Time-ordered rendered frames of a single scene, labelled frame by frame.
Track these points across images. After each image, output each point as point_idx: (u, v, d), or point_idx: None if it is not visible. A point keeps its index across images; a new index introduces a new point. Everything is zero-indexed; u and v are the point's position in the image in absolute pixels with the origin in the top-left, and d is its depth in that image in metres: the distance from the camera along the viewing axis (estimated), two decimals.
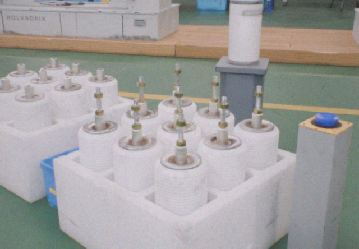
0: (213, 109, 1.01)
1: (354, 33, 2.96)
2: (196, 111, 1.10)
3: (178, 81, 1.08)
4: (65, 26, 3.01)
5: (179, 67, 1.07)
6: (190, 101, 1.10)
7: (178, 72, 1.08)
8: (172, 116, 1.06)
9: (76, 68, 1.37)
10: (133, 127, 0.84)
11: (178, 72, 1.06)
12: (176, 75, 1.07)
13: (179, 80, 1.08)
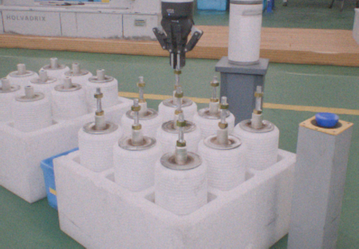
0: (213, 109, 1.01)
1: (354, 33, 2.96)
2: (169, 116, 1.07)
3: (179, 82, 1.08)
4: (65, 26, 3.01)
5: None
6: (174, 105, 1.07)
7: (179, 72, 1.08)
8: None
9: (76, 68, 1.37)
10: (133, 127, 0.84)
11: (178, 72, 1.06)
12: (176, 75, 1.07)
13: (179, 81, 1.08)
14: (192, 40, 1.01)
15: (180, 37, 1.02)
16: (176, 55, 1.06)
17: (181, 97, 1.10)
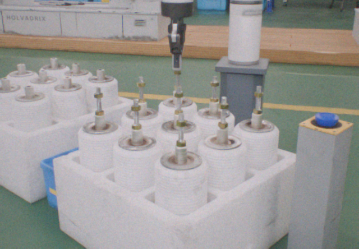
0: (213, 109, 1.01)
1: (354, 33, 2.96)
2: (196, 111, 1.10)
3: (177, 83, 1.08)
4: (65, 26, 3.01)
5: None
6: (191, 101, 1.10)
7: (179, 74, 1.07)
8: (173, 116, 1.06)
9: (76, 68, 1.37)
10: (133, 127, 0.84)
11: (174, 71, 1.08)
12: (176, 75, 1.08)
13: (175, 81, 1.08)
14: None
15: (185, 35, 1.06)
16: (176, 56, 1.06)
17: None
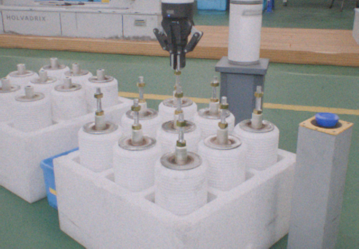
0: (213, 109, 1.01)
1: (354, 33, 2.96)
2: (169, 116, 1.07)
3: (179, 82, 1.08)
4: (65, 26, 3.01)
5: None
6: (173, 105, 1.07)
7: (180, 73, 1.08)
8: None
9: (76, 68, 1.37)
10: (133, 127, 0.84)
11: (177, 73, 1.06)
12: (176, 76, 1.07)
13: (179, 81, 1.08)
14: (192, 41, 1.01)
15: (180, 38, 1.02)
16: (176, 56, 1.06)
17: (182, 97, 1.10)
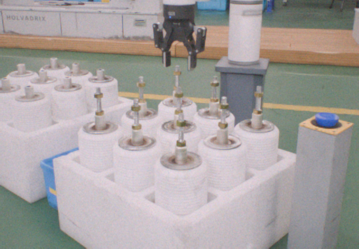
0: (213, 109, 1.01)
1: (354, 33, 2.96)
2: None
3: (179, 83, 1.09)
4: (65, 26, 3.01)
5: (179, 69, 1.07)
6: (169, 97, 1.13)
7: (180, 73, 1.08)
8: None
9: (76, 68, 1.37)
10: (133, 127, 0.84)
11: (175, 73, 1.07)
12: (175, 76, 1.08)
13: (178, 82, 1.08)
14: (198, 38, 1.00)
15: (185, 38, 1.02)
16: (168, 53, 1.08)
17: (175, 98, 1.09)
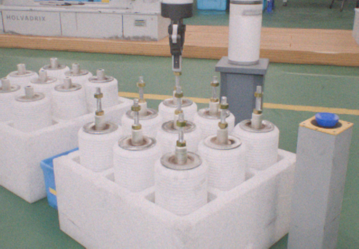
0: (213, 109, 1.01)
1: (354, 33, 2.96)
2: (161, 114, 1.08)
3: (176, 84, 1.08)
4: (65, 26, 3.01)
5: None
6: (166, 104, 1.08)
7: (176, 75, 1.07)
8: None
9: (76, 68, 1.37)
10: (133, 127, 0.84)
11: (175, 72, 1.08)
12: (178, 76, 1.08)
13: (175, 82, 1.08)
14: None
15: (184, 36, 1.06)
16: (176, 57, 1.06)
17: (182, 97, 1.09)
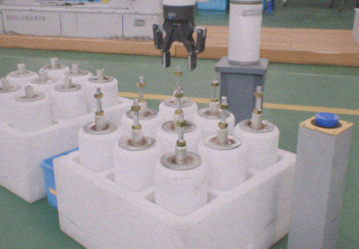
0: (213, 109, 1.01)
1: (354, 33, 2.96)
2: None
3: (180, 84, 1.08)
4: (65, 26, 3.01)
5: (179, 69, 1.07)
6: (187, 98, 1.12)
7: (182, 74, 1.08)
8: (190, 115, 1.07)
9: (76, 68, 1.37)
10: (133, 127, 0.84)
11: (175, 74, 1.07)
12: (176, 77, 1.08)
13: (179, 82, 1.08)
14: (199, 39, 1.00)
15: (185, 39, 1.02)
16: (168, 54, 1.08)
17: (174, 97, 1.10)
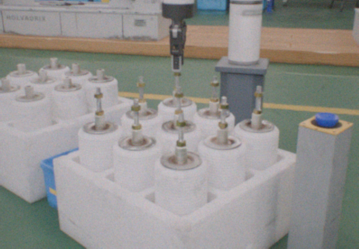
0: (213, 109, 1.01)
1: (354, 33, 2.96)
2: (158, 110, 1.11)
3: (175, 84, 1.08)
4: (65, 26, 3.01)
5: None
6: (163, 102, 1.09)
7: (175, 75, 1.07)
8: None
9: (76, 68, 1.37)
10: (133, 127, 0.84)
11: (176, 72, 1.09)
12: (178, 77, 1.08)
13: (175, 82, 1.08)
14: None
15: (185, 34, 1.07)
16: (175, 57, 1.03)
17: (180, 98, 1.09)
